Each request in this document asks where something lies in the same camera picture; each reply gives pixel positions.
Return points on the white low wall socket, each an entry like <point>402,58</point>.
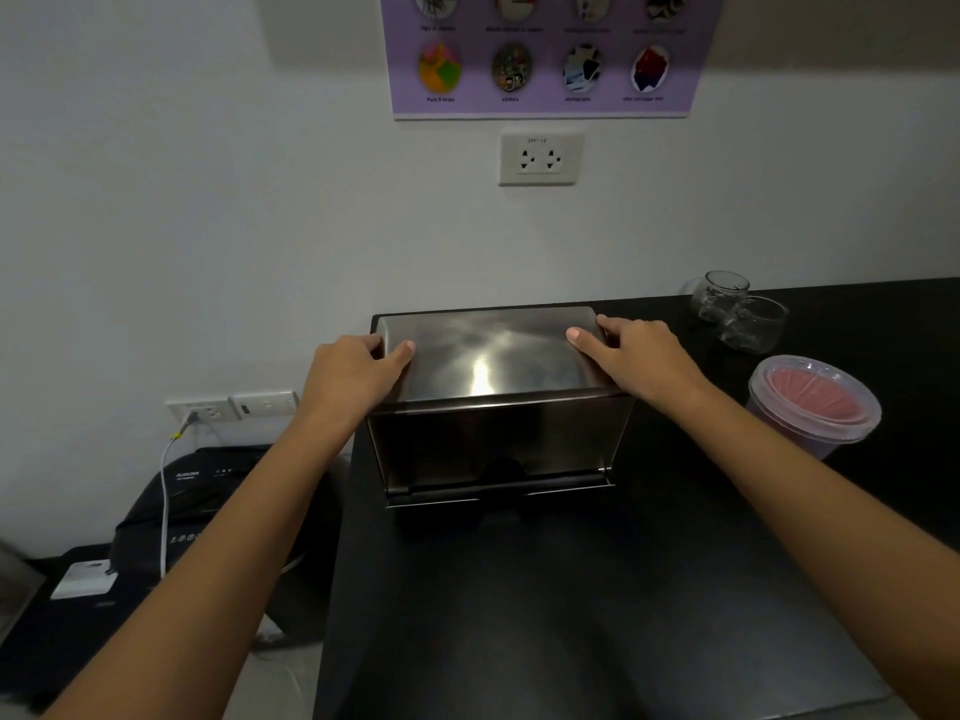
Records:
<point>204,410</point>

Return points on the white tag card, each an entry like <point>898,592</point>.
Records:
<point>84,579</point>

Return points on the clear plastic container pink filters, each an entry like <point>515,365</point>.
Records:
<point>814,404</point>

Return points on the purple wall poster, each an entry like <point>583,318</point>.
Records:
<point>551,48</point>

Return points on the person's right hand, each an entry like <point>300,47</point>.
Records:
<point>646,358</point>

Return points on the white wall switch plate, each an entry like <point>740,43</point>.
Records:
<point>264,404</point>

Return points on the clear glass cup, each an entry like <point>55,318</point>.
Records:
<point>718,296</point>
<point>754,326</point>

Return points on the person's left thumb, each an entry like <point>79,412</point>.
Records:
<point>396,359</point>

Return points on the stainless steel paper towel dispenser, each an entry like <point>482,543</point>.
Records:
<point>491,412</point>

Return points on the white double wall socket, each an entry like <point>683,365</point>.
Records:
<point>540,158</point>

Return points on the person's left hand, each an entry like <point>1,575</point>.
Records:
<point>346,378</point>

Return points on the person's right thumb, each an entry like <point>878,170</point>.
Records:
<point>586,344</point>

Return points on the person's left forearm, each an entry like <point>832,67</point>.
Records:
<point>201,566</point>

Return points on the black paper shredder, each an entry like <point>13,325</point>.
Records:
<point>202,517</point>

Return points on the person's right forearm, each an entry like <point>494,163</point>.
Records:
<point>829,543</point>

